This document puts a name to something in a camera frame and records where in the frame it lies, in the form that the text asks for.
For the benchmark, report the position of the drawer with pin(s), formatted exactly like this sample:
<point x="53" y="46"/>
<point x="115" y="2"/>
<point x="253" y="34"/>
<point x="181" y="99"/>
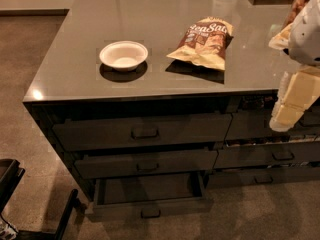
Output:
<point x="247" y="124"/>
<point x="141" y="131"/>
<point x="227" y="179"/>
<point x="267" y="155"/>
<point x="146" y="197"/>
<point x="91" y="167"/>

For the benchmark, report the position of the sea salt chips bag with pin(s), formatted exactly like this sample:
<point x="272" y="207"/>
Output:
<point x="205" y="43"/>

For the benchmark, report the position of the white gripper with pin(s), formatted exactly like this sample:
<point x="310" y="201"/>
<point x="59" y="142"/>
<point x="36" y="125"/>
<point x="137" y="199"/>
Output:
<point x="306" y="37"/>

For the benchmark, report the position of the white paper bowl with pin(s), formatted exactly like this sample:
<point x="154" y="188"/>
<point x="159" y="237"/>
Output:
<point x="123" y="55"/>

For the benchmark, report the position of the dark counter cabinet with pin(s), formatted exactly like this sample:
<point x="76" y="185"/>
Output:
<point x="73" y="84"/>

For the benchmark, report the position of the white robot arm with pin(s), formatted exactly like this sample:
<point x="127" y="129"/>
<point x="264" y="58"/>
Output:
<point x="302" y="39"/>

